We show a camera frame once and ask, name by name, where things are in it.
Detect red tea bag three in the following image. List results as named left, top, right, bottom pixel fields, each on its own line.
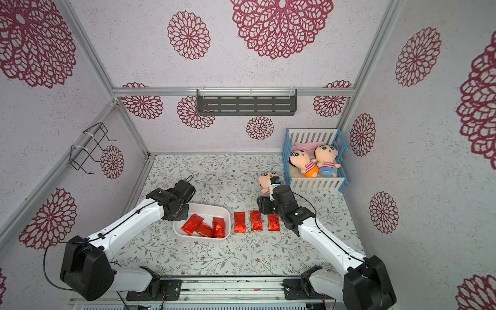
left=267, top=214, right=280, bottom=232

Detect red tea bag five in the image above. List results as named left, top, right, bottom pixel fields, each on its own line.
left=181, top=214, right=204, bottom=236

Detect red tea bag two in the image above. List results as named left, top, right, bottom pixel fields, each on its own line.
left=250, top=211, right=263, bottom=231

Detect white plastic storage box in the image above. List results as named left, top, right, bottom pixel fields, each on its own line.
left=173, top=203, right=231, bottom=243

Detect red tea bag one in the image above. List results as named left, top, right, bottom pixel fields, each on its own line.
left=234, top=212, right=247, bottom=233

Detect red tea bag four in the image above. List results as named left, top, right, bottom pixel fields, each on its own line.
left=196, top=223, right=214, bottom=238

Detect red tea bag six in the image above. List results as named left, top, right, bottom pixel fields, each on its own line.
left=212, top=217, right=226, bottom=238

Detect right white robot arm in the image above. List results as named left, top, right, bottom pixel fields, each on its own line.
left=257, top=185, right=397, bottom=309

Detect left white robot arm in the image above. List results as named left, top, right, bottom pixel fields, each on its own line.
left=59, top=180, right=196, bottom=301

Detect plush doll on table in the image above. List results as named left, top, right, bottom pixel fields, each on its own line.
left=258, top=172, right=284, bottom=196

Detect plush doll orange pants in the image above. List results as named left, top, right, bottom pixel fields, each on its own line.
left=289, top=149, right=319, bottom=178

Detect blue white toy crib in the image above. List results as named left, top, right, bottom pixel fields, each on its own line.
left=282, top=129, right=348, bottom=192

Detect pink blanket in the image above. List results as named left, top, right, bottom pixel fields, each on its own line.
left=291, top=142, right=325, bottom=156

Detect plush doll blue pants crib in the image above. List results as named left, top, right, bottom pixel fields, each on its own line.
left=315, top=145, right=341, bottom=178

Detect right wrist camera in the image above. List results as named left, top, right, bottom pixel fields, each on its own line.
left=269, top=175, right=281, bottom=201

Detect metal base rail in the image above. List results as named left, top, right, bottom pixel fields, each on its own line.
left=64, top=276, right=346, bottom=309

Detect black wire wall rack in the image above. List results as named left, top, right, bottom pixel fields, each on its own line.
left=68, top=122, right=116, bottom=174

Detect grey wall shelf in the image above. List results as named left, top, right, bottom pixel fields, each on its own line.
left=196, top=89, right=297, bottom=116

